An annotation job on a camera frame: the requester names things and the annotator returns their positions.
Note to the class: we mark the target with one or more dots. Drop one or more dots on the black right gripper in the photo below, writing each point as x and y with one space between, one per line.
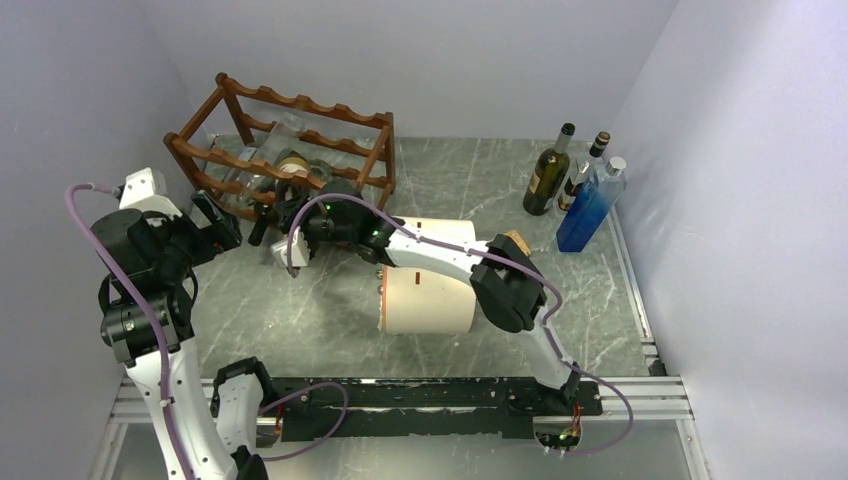
288 217

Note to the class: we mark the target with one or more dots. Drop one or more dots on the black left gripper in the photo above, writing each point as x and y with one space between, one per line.
221 231

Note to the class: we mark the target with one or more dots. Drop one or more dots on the dark bottle white label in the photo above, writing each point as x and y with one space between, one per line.
294 163

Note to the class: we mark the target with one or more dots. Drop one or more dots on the dark green wine bottle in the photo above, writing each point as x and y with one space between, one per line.
549 171

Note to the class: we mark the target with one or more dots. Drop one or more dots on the blue boxed bottle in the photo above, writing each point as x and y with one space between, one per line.
603 185

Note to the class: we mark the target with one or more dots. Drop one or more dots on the clear glass liquor bottle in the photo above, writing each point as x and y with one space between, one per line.
579 171

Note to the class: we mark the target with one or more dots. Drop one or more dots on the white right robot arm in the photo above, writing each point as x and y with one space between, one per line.
513 294

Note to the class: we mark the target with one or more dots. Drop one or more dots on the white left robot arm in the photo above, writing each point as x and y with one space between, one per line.
150 254

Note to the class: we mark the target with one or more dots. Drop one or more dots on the clear empty glass bottle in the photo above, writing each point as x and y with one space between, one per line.
273 150

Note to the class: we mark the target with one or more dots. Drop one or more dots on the white cylindrical container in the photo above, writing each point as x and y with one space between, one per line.
426 288

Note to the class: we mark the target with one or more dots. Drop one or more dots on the orange patterned small card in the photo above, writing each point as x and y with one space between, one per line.
516 237

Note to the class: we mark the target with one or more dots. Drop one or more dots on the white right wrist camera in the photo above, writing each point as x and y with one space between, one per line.
292 251

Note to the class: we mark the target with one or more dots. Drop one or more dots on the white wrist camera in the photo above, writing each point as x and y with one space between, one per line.
292 251
145 190

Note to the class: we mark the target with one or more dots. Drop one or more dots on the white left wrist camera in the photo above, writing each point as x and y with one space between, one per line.
145 190

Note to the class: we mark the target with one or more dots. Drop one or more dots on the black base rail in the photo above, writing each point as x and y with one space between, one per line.
305 409

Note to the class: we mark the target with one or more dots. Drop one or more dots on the aluminium frame rail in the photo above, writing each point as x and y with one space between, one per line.
646 431

